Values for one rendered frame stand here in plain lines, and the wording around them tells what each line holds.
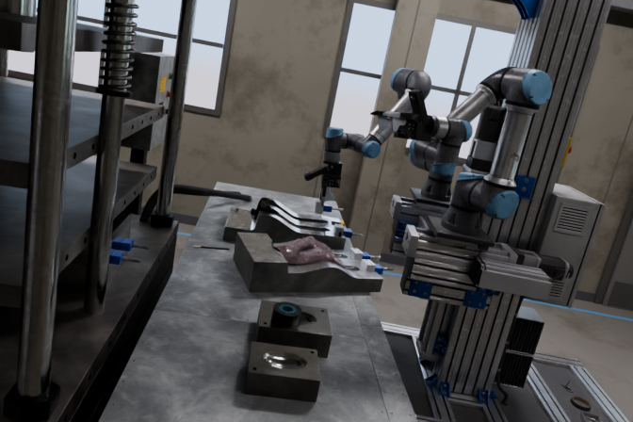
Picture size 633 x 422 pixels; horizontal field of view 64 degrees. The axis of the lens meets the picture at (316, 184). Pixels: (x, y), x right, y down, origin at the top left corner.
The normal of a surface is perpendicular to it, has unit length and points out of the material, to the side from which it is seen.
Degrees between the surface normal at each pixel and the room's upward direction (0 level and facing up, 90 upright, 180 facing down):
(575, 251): 90
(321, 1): 90
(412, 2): 90
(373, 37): 90
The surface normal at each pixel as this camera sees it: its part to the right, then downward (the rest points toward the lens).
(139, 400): 0.18, -0.96
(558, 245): -0.04, 0.23
